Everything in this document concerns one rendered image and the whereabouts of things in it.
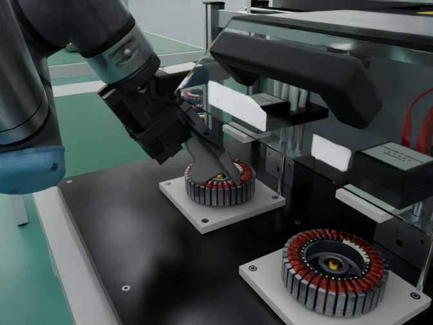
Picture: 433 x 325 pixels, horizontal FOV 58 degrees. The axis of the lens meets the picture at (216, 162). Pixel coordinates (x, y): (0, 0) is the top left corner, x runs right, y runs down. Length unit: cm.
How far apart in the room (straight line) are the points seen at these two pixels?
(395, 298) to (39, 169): 39
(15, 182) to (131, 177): 33
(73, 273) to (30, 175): 19
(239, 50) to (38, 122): 21
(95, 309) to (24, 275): 133
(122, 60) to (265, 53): 27
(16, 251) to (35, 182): 156
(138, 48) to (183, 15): 507
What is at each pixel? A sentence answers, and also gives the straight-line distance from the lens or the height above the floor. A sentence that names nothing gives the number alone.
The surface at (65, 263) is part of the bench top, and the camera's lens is 57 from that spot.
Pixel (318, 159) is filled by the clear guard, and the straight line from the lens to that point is 20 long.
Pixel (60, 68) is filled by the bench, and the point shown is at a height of 74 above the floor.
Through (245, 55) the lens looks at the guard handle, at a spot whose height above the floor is 106.
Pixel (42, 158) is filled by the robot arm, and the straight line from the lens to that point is 40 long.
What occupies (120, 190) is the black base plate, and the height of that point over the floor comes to 77.
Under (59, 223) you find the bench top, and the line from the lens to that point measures 66.
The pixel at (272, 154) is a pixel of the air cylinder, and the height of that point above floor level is 81.
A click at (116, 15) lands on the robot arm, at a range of 46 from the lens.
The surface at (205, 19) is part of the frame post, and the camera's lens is 76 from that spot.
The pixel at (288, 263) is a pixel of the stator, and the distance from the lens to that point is 44.
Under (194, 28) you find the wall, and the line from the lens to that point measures 562.
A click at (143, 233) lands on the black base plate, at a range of 56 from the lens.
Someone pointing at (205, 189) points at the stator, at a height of 81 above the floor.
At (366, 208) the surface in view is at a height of 88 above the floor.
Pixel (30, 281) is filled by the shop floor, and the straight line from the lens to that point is 178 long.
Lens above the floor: 109
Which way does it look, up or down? 26 degrees down
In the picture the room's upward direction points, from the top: straight up
